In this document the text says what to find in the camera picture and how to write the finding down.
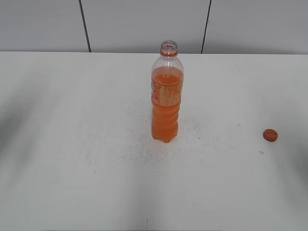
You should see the orange soda plastic bottle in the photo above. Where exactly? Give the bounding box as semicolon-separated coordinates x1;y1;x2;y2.
151;40;184;143

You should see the orange bottle cap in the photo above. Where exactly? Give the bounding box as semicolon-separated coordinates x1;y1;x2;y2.
263;128;278;142

